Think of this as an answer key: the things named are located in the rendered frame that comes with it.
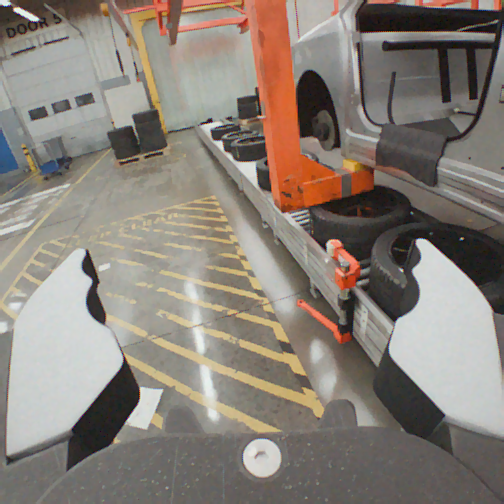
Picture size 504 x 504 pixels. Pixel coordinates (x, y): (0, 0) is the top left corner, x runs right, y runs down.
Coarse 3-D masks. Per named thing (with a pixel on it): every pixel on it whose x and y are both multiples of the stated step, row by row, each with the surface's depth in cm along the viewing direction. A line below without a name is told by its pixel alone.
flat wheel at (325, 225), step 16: (368, 192) 200; (384, 192) 190; (400, 192) 185; (320, 208) 181; (336, 208) 185; (352, 208) 180; (368, 208) 176; (384, 208) 175; (400, 208) 166; (320, 224) 176; (336, 224) 165; (352, 224) 160; (368, 224) 157; (384, 224) 157; (400, 224) 162; (320, 240) 182; (352, 240) 165; (368, 240) 162; (352, 256) 172; (368, 256) 169
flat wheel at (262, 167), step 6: (306, 156) 297; (312, 156) 288; (258, 162) 297; (264, 162) 299; (318, 162) 283; (258, 168) 282; (264, 168) 276; (258, 174) 287; (264, 174) 278; (258, 180) 293; (264, 180) 281; (270, 180) 276; (264, 186) 286; (270, 186) 280
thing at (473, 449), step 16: (496, 320) 7; (496, 336) 6; (448, 432) 5; (464, 432) 5; (448, 448) 4; (464, 448) 4; (480, 448) 4; (496, 448) 4; (480, 464) 4; (496, 464) 4; (496, 480) 4
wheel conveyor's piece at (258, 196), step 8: (328, 168) 293; (248, 184) 298; (256, 184) 314; (248, 192) 310; (256, 192) 271; (264, 192) 286; (256, 200) 282; (264, 200) 251; (256, 208) 292; (264, 208) 257; (264, 216) 266; (264, 224) 282
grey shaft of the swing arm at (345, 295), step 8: (344, 264) 121; (344, 272) 123; (344, 296) 130; (352, 296) 130; (344, 304) 132; (352, 304) 132; (344, 312) 136; (352, 312) 134; (344, 320) 138; (352, 320) 136; (344, 328) 141; (352, 328) 139
